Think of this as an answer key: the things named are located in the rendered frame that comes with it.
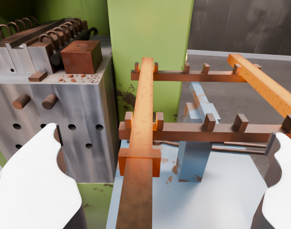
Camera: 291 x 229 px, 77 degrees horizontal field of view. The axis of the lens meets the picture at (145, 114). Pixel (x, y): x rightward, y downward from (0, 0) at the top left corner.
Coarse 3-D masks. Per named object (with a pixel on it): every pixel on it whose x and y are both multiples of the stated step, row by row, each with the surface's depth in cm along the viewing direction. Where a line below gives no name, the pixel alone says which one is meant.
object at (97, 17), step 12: (36, 0) 84; (48, 0) 84; (60, 0) 84; (72, 0) 84; (84, 0) 84; (96, 0) 84; (36, 12) 86; (48, 12) 86; (60, 12) 86; (72, 12) 86; (84, 12) 86; (96, 12) 86; (96, 24) 89; (108, 24) 89
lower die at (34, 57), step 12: (48, 24) 75; (84, 24) 80; (12, 36) 62; (24, 36) 55; (36, 36) 55; (60, 36) 58; (72, 36) 67; (0, 48) 49; (24, 48) 49; (36, 48) 49; (48, 48) 50; (0, 60) 51; (12, 60) 51; (24, 60) 51; (36, 60) 51; (48, 60) 51; (0, 72) 53; (12, 72) 53; (24, 72) 53; (48, 72) 53
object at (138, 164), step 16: (144, 64) 43; (144, 80) 36; (144, 96) 31; (144, 112) 27; (144, 128) 24; (144, 144) 22; (128, 160) 19; (144, 160) 19; (160, 160) 20; (128, 176) 18; (144, 176) 18; (128, 192) 16; (144, 192) 16; (128, 208) 15; (144, 208) 15; (128, 224) 14; (144, 224) 14
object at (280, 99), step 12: (228, 60) 50; (240, 60) 45; (240, 72) 44; (252, 72) 39; (252, 84) 39; (264, 84) 35; (276, 84) 35; (264, 96) 35; (276, 96) 32; (288, 96) 31; (276, 108) 32; (288, 108) 29
